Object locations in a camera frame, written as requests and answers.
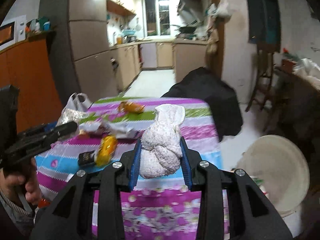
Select white paper towel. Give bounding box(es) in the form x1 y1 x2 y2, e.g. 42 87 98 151
139 104 185 179

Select grey jacket left forearm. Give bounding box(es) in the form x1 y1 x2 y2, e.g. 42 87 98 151
1 191 35 239

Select kitchen counter cabinets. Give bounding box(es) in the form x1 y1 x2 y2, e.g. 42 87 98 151
110 38 207 92

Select kitchen window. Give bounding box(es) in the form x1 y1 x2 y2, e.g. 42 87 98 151
143 0 171 37

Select person's left hand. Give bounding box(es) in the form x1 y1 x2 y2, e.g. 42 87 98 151
1 158 42 206

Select white crumpled wrapper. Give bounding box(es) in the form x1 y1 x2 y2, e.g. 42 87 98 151
79 119 139 139

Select yellow foil snack bag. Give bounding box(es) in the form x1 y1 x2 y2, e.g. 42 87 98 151
95 135 118 166

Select black small packet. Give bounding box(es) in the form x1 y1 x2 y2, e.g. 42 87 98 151
78 150 97 167

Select colourful striped tablecloth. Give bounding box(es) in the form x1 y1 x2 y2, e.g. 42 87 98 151
36 98 222 239

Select orange snack box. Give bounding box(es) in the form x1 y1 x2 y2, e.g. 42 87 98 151
118 101 144 114

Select white plastic bag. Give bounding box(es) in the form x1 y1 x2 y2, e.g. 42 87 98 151
56 93 92 126

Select black cloth covered chair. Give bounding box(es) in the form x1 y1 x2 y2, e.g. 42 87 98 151
163 67 243 141

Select orange wooden cabinet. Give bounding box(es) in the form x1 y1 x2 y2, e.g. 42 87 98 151
1 31 62 132

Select white plastic bucket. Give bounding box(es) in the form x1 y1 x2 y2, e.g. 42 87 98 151
236 135 310 237

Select wooden chair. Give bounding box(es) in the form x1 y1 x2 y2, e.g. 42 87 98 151
245 42 277 112

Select white microwave oven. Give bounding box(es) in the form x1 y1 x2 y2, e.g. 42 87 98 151
0 15 26 50

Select dark wooden dining table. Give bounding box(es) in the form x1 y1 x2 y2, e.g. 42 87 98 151
264 67 319 140

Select range hood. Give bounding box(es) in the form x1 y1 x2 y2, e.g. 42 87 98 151
177 0 212 25

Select beige refrigerator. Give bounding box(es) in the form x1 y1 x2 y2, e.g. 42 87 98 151
39 0 118 105

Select dark wall poster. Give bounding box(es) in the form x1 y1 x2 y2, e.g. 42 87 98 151
247 0 281 46

